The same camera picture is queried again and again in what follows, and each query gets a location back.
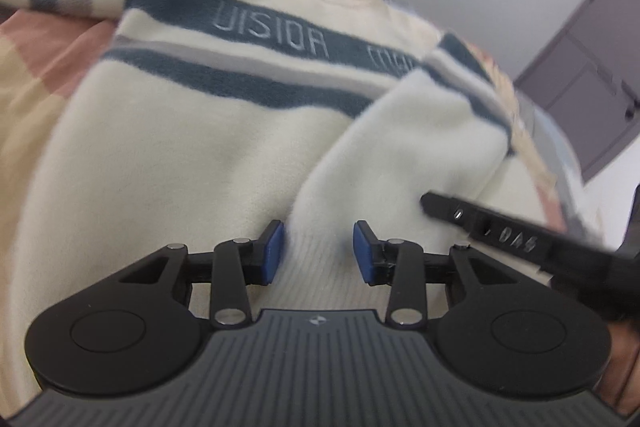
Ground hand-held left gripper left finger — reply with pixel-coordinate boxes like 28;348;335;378
117;220;286;329

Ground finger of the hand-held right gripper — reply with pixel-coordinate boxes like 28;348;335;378
421;191;556;277

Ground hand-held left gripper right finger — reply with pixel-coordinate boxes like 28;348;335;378
353;220;506;329

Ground cream fuzzy sweater blue stripes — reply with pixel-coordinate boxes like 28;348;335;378
0;0;608;410

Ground person's right forearm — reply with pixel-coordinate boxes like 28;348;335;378
597;314;640;415

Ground grey-purple cabinet door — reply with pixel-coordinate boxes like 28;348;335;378
515;0;640;182

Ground patchwork quilt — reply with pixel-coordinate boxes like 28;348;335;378
0;0;608;427

